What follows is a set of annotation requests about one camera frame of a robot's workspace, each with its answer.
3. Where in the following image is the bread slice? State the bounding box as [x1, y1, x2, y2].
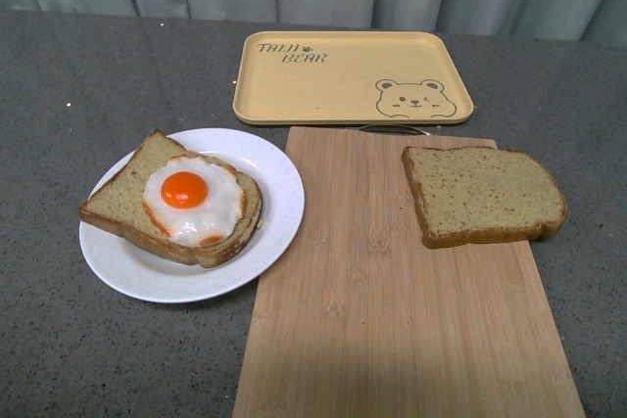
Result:
[402, 146, 567, 249]
[79, 130, 263, 268]

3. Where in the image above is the white round plate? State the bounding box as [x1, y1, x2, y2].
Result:
[79, 128, 305, 303]

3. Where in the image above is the yellow bear serving tray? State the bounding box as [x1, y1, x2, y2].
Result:
[233, 31, 474, 125]

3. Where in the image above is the fried egg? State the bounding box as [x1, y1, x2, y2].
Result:
[143, 156, 245, 248]

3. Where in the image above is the bamboo cutting board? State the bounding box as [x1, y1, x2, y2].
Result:
[234, 127, 584, 417]

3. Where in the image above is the metal cutting board handle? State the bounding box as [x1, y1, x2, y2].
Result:
[359, 124, 431, 136]

